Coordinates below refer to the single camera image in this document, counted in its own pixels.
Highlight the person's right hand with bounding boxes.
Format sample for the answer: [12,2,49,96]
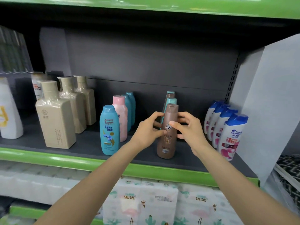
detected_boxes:
[169,112,212,157]

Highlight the person's left hand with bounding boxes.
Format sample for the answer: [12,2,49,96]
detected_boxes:
[130,112,167,150]

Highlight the brown shampoo bottle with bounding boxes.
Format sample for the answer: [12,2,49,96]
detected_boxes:
[157,103,179,160]

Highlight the person's right forearm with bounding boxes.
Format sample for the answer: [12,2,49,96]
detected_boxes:
[194,144,300,225]

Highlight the person's left forearm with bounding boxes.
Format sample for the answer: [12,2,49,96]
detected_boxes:
[35,141,139,225]

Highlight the teal capped shampoo bottle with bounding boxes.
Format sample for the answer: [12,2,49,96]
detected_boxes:
[160,98,177,124]

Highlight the white shampoo bottle blue cap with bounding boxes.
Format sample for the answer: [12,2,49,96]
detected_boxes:
[212,108,238,149]
[217,113,249,161]
[203,101,224,135]
[207,104,230,141]

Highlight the plain teal blue bottle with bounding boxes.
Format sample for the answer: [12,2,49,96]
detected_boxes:
[121,95,132,132]
[126,92,136,126]

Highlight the pink shampoo bottle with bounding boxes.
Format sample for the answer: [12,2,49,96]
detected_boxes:
[112,95,128,142]

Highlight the blue shampoo bottle flower label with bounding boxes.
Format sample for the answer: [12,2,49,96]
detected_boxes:
[100,105,120,155]

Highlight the flamingo print tissue pack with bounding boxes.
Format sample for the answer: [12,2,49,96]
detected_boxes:
[102,176,179,225]
[175,183,245,225]

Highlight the black perforated shelf upright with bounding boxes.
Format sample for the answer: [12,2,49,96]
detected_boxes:
[224,53,240,105]

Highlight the beige square wrapped bottle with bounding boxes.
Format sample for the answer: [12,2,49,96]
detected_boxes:
[74,75,97,126]
[35,80,77,149]
[57,77,87,134]

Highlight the green edged grey shelf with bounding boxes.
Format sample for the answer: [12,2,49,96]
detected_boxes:
[0,110,260,188]

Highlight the large white divider panel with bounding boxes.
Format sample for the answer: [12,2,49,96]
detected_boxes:
[228,34,300,187]

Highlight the black white patterned item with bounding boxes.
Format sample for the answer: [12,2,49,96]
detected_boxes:
[272,154,300,209]

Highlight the green shelf overhead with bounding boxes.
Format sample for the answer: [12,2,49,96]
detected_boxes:
[0,0,300,20]

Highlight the white bottle gold cap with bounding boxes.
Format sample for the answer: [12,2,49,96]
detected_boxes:
[31,72,48,101]

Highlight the small white divider panel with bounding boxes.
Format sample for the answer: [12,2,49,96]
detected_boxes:
[39,27,72,77]

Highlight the white toilet paper pack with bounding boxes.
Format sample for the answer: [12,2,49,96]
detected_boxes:
[0,160,91,205]

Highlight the white bottle yellow label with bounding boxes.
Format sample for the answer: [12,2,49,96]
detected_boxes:
[0,77,24,139]

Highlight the green shelf edge low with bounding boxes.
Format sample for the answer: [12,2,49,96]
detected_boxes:
[9,205,104,225]

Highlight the row of dark boxes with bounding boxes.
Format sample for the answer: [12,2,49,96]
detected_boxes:
[0,26,34,74]

